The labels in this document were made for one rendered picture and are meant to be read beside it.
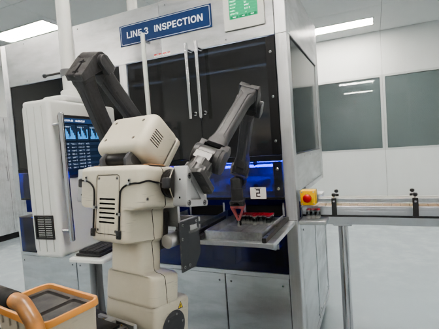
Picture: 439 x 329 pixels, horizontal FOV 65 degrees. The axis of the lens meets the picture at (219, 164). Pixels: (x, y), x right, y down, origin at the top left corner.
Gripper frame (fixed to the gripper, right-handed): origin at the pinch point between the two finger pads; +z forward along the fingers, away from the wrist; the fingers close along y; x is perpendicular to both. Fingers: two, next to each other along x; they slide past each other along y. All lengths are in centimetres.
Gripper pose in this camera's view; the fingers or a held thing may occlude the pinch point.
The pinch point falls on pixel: (238, 218)
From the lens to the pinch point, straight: 168.7
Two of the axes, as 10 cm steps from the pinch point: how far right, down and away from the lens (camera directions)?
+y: 1.8, -0.7, 9.8
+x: -9.8, 0.6, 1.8
